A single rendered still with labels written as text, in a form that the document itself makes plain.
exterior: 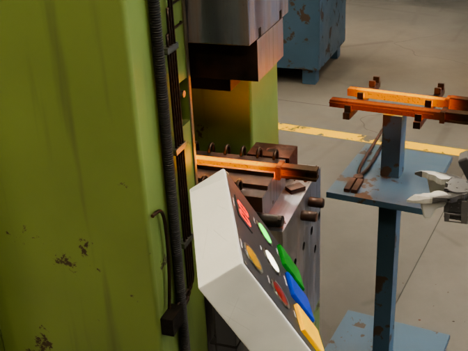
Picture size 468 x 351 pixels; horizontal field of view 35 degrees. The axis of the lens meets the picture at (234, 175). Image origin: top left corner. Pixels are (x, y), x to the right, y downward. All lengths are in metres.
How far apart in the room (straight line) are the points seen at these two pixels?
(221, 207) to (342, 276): 2.01
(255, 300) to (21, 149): 0.67
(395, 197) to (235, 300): 1.21
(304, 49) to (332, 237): 2.21
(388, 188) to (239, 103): 0.57
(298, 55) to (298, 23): 0.23
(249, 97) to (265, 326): 1.01
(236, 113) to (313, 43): 3.36
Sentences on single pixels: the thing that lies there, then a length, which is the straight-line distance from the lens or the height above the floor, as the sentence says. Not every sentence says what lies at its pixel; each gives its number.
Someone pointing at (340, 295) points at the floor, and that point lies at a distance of 3.15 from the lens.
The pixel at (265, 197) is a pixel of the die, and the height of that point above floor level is 0.97.
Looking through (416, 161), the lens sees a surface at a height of 0.75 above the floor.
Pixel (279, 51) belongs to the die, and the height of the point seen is 1.29.
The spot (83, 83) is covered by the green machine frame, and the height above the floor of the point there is 1.36.
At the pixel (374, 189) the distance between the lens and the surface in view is 2.35.
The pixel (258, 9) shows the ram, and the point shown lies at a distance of 1.63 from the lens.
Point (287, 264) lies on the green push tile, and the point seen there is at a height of 1.04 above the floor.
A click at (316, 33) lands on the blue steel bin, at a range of 5.41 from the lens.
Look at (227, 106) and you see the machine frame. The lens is 2.11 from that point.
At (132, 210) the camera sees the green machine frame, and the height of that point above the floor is 1.09.
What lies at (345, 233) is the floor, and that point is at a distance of 3.58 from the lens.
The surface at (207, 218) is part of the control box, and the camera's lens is 1.29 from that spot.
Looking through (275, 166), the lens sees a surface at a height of 1.01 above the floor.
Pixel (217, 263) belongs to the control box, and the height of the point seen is 1.18.
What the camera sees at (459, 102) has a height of 1.02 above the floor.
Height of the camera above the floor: 1.80
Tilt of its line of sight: 26 degrees down
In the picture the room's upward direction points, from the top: 3 degrees counter-clockwise
